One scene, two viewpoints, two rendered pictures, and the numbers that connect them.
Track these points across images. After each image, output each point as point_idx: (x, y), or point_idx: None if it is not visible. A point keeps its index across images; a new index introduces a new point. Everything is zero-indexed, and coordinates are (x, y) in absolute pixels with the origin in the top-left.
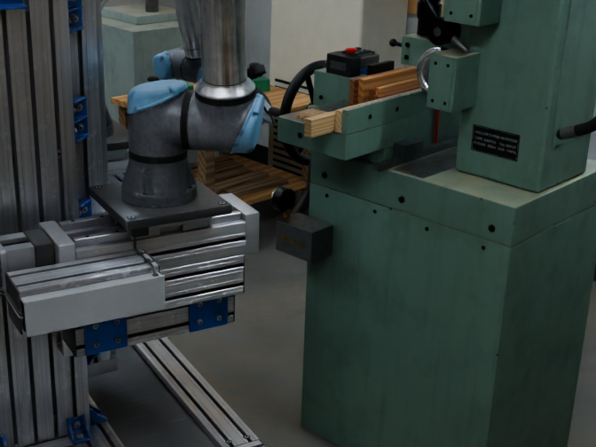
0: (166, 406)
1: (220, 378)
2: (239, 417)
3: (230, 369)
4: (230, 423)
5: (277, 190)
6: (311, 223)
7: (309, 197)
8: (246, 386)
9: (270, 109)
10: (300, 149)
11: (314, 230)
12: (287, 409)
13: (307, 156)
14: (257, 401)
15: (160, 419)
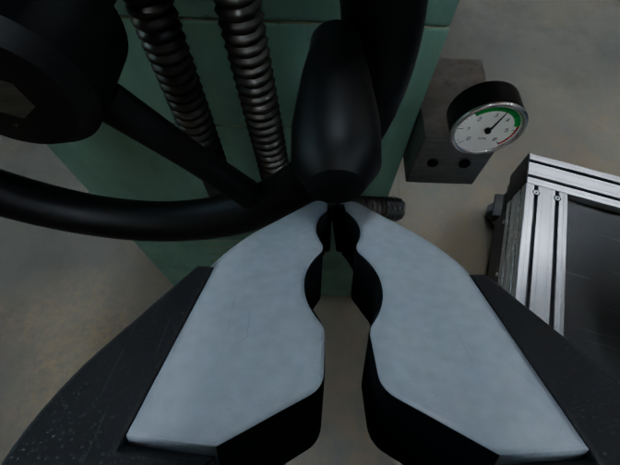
0: (578, 305)
1: (347, 452)
2: (523, 220)
3: (319, 461)
4: (538, 218)
5: (518, 102)
6: (446, 84)
7: (435, 67)
8: (336, 407)
9: (376, 133)
10: (249, 177)
11: (468, 63)
12: (337, 328)
13: (210, 198)
14: (351, 368)
15: (595, 289)
